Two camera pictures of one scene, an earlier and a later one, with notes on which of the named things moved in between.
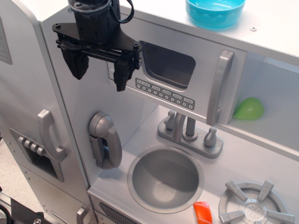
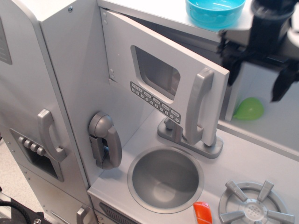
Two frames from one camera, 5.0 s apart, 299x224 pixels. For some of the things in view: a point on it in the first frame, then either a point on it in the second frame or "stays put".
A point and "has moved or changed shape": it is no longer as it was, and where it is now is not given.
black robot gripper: x=97 y=31 to x=270 y=24
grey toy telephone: x=105 y=141 stays put
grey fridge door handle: x=45 y=119 stays put
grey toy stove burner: x=252 y=203 stays put
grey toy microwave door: x=202 y=78 has moved or changed shape
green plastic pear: x=250 y=108 stays put
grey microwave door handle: x=218 y=109 to x=202 y=124
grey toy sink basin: x=165 y=179 stays put
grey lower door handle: x=81 y=213 stays put
